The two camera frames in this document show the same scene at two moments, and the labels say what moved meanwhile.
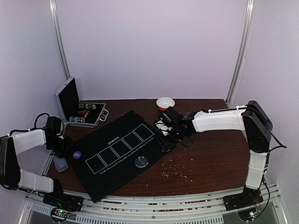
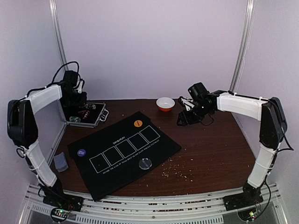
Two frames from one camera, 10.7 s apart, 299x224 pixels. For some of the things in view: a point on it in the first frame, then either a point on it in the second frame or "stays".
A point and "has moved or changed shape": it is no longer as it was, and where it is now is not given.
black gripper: (172, 116) -> (198, 90)
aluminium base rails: (203, 209) stays
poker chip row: (87, 106) stays
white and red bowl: (163, 103) stays
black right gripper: (165, 144) -> (187, 114)
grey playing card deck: (60, 164) stays
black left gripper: (69, 146) -> (83, 101)
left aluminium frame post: (53, 10) stays
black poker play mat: (103, 157) stays
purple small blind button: (77, 155) -> (81, 152)
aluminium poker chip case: (76, 113) stays
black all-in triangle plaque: (82, 111) stays
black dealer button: (141, 162) has moved or changed shape
